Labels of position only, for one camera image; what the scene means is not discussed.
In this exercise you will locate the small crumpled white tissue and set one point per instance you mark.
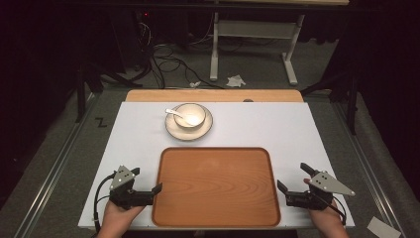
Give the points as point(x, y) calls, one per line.
point(194, 84)

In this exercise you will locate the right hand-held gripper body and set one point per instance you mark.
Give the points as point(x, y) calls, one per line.
point(318, 193)

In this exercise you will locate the white ceramic spoon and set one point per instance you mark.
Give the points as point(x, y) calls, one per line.
point(174, 112)

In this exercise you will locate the white paper sheet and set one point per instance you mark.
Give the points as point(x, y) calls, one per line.
point(383, 228)

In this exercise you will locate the white metal desk frame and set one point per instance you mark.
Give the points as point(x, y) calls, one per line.
point(254, 28)

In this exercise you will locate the large crumpled white tissue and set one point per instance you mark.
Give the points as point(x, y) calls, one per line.
point(235, 81)

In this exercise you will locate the person's right hand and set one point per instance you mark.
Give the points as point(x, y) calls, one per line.
point(325, 217)

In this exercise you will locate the cream bowl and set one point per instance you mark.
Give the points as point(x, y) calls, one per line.
point(198, 118)

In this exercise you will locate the aluminium floor rail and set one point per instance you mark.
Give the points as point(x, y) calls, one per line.
point(56, 168)
point(366, 165)

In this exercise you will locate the cream plate with dark rim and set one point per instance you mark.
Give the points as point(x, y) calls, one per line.
point(185, 134)

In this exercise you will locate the black metal stand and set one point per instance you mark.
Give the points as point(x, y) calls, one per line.
point(81, 92)
point(352, 99)

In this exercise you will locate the wooden tray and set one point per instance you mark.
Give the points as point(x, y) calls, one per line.
point(216, 188)

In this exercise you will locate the person's left hand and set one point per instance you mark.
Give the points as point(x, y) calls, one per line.
point(119, 215)

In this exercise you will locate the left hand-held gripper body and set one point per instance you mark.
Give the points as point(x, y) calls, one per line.
point(127, 195)

